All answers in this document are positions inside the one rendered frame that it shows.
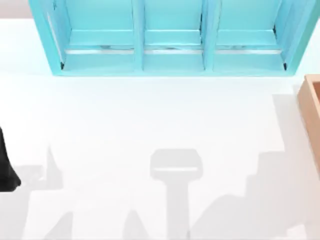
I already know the light blue rack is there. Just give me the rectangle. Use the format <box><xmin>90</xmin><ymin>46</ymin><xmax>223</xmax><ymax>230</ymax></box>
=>
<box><xmin>27</xmin><ymin>0</ymin><xmax>320</xmax><ymax>78</ymax></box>

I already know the salmon-coloured shallow box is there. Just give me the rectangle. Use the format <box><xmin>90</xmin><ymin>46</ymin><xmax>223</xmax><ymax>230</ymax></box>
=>
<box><xmin>296</xmin><ymin>74</ymin><xmax>320</xmax><ymax>180</ymax></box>

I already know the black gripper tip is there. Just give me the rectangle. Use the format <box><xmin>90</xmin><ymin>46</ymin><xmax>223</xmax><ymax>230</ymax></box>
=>
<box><xmin>0</xmin><ymin>126</ymin><xmax>22</xmax><ymax>193</ymax></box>

